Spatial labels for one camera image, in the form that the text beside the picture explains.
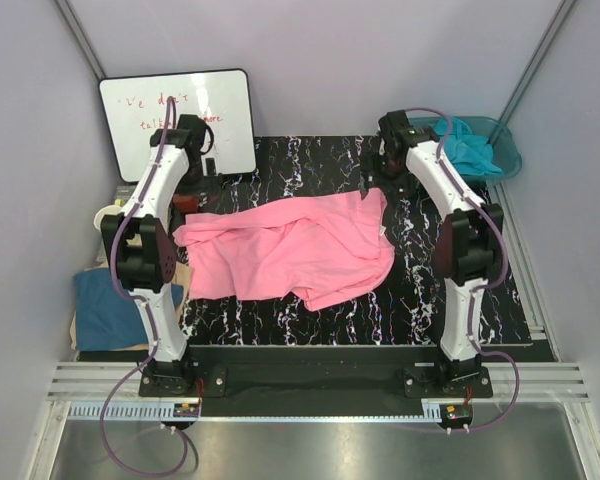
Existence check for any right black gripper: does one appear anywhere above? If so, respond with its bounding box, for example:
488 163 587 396
359 151 415 203

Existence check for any pink t shirt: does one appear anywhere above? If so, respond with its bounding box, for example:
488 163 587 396
174 188 394 311

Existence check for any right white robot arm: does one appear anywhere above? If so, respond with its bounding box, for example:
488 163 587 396
359 110 509 397

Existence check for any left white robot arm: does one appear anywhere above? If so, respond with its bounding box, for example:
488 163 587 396
99 114 214 396

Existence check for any dark red small box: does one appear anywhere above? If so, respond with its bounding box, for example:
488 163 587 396
172 194 200 215

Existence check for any grey white booklet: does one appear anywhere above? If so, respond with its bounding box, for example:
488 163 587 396
95 185 135 265

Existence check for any turquoise t shirt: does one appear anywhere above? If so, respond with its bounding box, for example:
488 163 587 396
443 117 503 177

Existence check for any yellow green mug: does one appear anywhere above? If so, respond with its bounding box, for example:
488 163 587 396
93 205 114 232

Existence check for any teal plastic basin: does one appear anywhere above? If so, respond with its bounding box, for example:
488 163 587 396
404 115 524 190

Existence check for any folded blue t shirt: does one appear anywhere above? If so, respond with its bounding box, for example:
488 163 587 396
73 268 147 351

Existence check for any white whiteboard black frame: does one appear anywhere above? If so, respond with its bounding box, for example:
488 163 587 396
99 69 256 183

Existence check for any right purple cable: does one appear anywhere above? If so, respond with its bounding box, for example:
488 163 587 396
394 107 521 434

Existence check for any purple cable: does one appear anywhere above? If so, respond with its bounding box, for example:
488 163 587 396
99 97 201 476
394 107 521 434

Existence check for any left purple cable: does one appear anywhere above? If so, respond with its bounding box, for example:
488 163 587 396
99 97 201 476

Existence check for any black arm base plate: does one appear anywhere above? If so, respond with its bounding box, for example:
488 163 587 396
139 346 494 421

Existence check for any aluminium extrusion rail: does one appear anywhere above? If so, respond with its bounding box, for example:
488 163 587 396
49 362 589 403

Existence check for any white slotted cable duct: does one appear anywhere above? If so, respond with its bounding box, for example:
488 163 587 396
68 401 441 423

